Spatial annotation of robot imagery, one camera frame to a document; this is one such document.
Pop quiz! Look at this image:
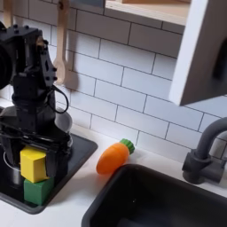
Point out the yellow hexagonal block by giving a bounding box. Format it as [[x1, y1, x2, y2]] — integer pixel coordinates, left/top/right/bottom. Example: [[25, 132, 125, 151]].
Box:
[[20, 145, 50, 184]]

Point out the green block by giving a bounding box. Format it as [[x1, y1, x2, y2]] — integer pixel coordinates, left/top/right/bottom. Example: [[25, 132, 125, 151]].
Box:
[[23, 176, 56, 207]]

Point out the orange toy carrot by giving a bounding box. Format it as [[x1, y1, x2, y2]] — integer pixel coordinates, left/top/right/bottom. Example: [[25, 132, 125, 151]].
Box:
[[96, 137, 136, 176]]

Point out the black stove top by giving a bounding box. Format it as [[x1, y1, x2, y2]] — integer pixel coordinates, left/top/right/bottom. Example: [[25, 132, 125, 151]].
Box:
[[0, 106, 98, 215]]

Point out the steel pot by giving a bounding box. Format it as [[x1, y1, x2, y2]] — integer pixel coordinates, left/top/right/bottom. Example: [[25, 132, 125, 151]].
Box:
[[0, 106, 74, 184]]

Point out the wooden spoon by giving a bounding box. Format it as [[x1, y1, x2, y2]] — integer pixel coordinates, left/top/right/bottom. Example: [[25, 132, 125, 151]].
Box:
[[52, 0, 71, 87]]

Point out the dark grey sink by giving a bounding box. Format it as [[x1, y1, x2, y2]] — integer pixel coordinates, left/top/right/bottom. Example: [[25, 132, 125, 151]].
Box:
[[81, 163, 227, 227]]

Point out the dark grey tap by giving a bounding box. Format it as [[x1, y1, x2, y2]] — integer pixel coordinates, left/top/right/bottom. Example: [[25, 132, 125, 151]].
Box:
[[181, 117, 227, 185]]

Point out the thin black cable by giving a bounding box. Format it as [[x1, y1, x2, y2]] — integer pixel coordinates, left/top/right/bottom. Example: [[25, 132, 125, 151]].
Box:
[[46, 84, 70, 115]]

